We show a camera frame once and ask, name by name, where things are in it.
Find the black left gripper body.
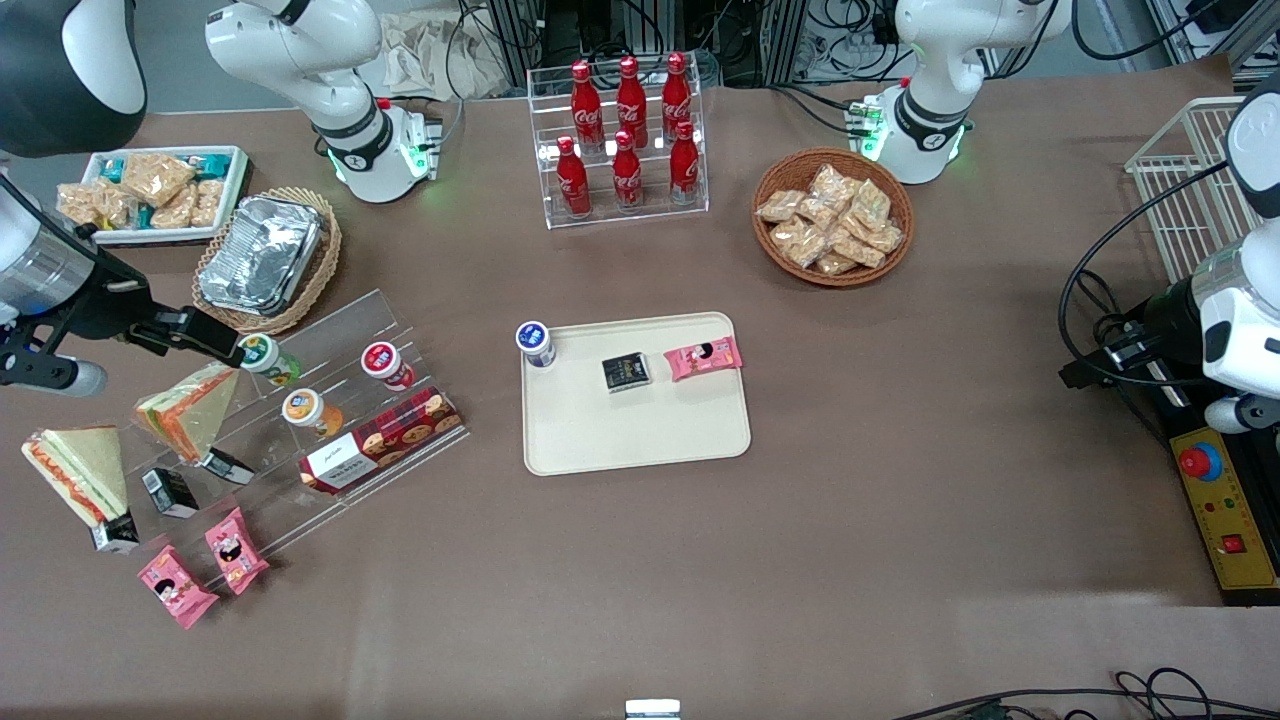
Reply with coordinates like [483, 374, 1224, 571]
[1058, 278, 1209, 393]

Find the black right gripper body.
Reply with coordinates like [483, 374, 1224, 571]
[55, 240, 196, 356]

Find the triangle sandwich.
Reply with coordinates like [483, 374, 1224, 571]
[21, 425, 142, 554]
[133, 361, 257, 487]

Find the beige plastic tray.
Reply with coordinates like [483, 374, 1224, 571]
[521, 311, 753, 478]

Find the green cap yogurt bottle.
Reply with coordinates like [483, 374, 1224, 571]
[235, 333, 302, 389]

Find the silver foil container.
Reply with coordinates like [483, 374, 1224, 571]
[197, 195, 327, 318]

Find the orange cap yogurt bottle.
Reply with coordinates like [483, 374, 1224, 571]
[281, 387, 345, 439]

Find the oval light wicker basket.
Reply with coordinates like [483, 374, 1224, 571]
[191, 186, 343, 337]

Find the clear acrylic stepped stand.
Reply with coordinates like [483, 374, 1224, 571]
[108, 289, 472, 567]

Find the red emergency stop button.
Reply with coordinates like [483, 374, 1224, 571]
[1177, 439, 1224, 484]

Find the white rectangular dish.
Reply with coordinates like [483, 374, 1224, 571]
[55, 145, 252, 248]

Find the small black box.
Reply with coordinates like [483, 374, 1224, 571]
[141, 466, 200, 520]

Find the red cap yogurt bottle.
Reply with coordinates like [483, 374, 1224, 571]
[360, 341, 416, 392]

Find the yellow control box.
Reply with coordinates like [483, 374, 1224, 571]
[1160, 385, 1280, 607]

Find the red plaid cookie box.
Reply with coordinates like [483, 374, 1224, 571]
[297, 387, 465, 496]

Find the pink snack packet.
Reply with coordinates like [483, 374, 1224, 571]
[204, 507, 271, 597]
[664, 335, 745, 383]
[136, 544, 220, 630]

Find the white base connector box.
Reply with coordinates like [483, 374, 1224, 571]
[403, 108, 444, 183]
[844, 94, 888, 163]

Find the blue cap yogurt bottle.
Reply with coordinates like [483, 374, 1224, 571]
[515, 320, 558, 370]

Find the red cola bottle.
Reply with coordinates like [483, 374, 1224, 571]
[611, 130, 644, 212]
[661, 53, 694, 141]
[668, 121, 702, 205]
[555, 136, 592, 218]
[570, 61, 605, 151]
[616, 56, 649, 149]

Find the round brown wicker basket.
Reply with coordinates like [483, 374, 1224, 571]
[752, 148, 915, 289]

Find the black snack packet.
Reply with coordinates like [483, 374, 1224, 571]
[601, 351, 653, 394]

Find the clear acrylic bottle rack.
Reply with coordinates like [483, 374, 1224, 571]
[527, 58, 710, 231]

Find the aluminium equipment rack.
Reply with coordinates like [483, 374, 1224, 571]
[488, 0, 901, 89]

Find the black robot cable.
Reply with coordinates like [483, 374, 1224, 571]
[1057, 160, 1237, 393]

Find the white wire basket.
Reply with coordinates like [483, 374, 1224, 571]
[1124, 96, 1253, 287]

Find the black floor cable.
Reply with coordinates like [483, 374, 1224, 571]
[888, 667, 1280, 720]

